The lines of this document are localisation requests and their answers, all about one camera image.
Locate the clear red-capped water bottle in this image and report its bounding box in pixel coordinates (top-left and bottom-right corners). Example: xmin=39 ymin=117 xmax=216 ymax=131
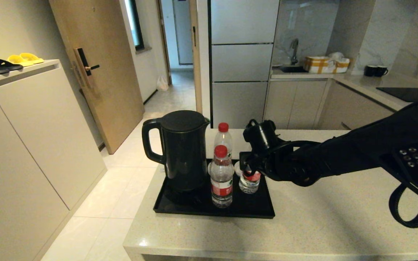
xmin=239 ymin=170 xmax=261 ymax=194
xmin=214 ymin=123 xmax=232 ymax=160
xmin=209 ymin=145 xmax=234 ymax=209

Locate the wooden entrance door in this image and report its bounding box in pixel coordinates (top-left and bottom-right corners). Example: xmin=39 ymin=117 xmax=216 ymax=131
xmin=49 ymin=0 xmax=145 ymax=155

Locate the yellow slipper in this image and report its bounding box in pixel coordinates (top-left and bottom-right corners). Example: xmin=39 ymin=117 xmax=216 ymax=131
xmin=20 ymin=53 xmax=45 ymax=65
xmin=8 ymin=55 xmax=35 ymax=67

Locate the black corrugated cable hose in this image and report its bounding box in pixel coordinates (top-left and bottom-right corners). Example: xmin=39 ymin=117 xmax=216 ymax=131
xmin=389 ymin=181 xmax=418 ymax=229

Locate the beige kitchen base cabinet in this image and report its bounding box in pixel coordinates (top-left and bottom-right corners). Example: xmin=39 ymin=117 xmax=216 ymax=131
xmin=262 ymin=78 xmax=398 ymax=130

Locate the wooden door frame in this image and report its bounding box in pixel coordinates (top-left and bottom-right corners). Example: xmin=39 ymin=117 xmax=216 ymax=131
xmin=189 ymin=0 xmax=203 ymax=114

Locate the large yellow plaid storage box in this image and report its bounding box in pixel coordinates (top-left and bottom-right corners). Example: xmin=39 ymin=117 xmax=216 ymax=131
xmin=303 ymin=56 xmax=336 ymax=74

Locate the chrome kitchen faucet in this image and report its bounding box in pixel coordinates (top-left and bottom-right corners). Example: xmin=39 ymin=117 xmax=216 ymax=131
xmin=290 ymin=38 xmax=299 ymax=66

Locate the black rectangular serving tray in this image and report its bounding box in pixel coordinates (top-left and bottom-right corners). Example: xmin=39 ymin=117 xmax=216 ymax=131
xmin=153 ymin=158 xmax=276 ymax=219

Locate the beige shoe cabinet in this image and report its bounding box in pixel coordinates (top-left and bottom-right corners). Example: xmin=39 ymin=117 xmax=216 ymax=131
xmin=0 ymin=59 xmax=108 ymax=261

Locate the white hallway door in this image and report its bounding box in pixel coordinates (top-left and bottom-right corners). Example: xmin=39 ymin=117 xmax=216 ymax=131
xmin=173 ymin=0 xmax=194 ymax=65

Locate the silver refrigerator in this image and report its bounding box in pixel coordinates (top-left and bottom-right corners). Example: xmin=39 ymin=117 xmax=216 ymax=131
xmin=209 ymin=0 xmax=279 ymax=129

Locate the dark kitchen sink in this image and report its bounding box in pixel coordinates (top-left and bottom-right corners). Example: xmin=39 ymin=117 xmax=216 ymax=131
xmin=279 ymin=65 xmax=308 ymax=73

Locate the small yellow plaid storage box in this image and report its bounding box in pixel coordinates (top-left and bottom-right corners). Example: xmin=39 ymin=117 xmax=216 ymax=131
xmin=334 ymin=57 xmax=350 ymax=73

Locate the dark framed window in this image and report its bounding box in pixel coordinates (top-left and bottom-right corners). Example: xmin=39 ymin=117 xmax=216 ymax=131
xmin=125 ymin=0 xmax=145 ymax=51

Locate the black electric kettle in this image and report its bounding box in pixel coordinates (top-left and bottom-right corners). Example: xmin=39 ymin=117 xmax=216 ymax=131
xmin=142 ymin=110 xmax=210 ymax=192

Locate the black induction cooktop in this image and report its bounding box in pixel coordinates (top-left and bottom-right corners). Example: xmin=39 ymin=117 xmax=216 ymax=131
xmin=376 ymin=87 xmax=418 ymax=103

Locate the black door lock handle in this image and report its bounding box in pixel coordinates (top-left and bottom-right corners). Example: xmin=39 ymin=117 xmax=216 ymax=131
xmin=73 ymin=48 xmax=101 ymax=90

